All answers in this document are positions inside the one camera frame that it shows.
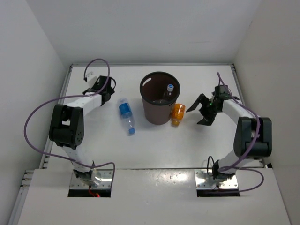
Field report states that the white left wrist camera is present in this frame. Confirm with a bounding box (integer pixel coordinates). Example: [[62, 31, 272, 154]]
[[84, 72, 98, 88]]

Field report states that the orange plastic bottle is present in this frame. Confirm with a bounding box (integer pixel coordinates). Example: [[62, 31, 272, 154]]
[[171, 104, 186, 127]]

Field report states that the aluminium frame rail left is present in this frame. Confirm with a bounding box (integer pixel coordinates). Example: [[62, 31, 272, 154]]
[[8, 66, 72, 225]]

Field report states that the clear bottle blue label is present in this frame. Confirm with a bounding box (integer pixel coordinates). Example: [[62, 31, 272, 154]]
[[118, 98, 135, 135]]

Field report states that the clear bottle white blue cap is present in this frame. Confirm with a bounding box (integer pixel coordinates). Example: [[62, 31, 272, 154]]
[[154, 84, 174, 104]]

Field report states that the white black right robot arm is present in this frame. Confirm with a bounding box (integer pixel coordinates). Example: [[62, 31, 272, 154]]
[[187, 85, 272, 179]]

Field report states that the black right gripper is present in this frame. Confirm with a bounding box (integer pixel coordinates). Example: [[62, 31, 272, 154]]
[[187, 94, 221, 127]]

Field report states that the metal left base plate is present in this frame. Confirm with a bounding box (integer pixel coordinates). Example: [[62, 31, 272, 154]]
[[69, 169, 113, 190]]

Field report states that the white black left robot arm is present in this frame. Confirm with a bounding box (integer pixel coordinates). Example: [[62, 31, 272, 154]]
[[49, 75, 116, 187]]

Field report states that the white front cover board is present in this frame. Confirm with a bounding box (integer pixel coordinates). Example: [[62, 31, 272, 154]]
[[19, 169, 290, 225]]

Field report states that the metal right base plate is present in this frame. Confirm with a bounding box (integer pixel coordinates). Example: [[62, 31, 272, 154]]
[[194, 169, 239, 191]]

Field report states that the brown plastic bin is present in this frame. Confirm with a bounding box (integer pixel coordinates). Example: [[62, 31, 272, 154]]
[[139, 71, 180, 125]]

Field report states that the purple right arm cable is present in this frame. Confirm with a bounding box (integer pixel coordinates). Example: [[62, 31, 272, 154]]
[[217, 72, 265, 193]]

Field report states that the metal base plate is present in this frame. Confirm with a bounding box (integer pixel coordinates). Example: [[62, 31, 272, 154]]
[[69, 169, 113, 190], [194, 169, 239, 191]]

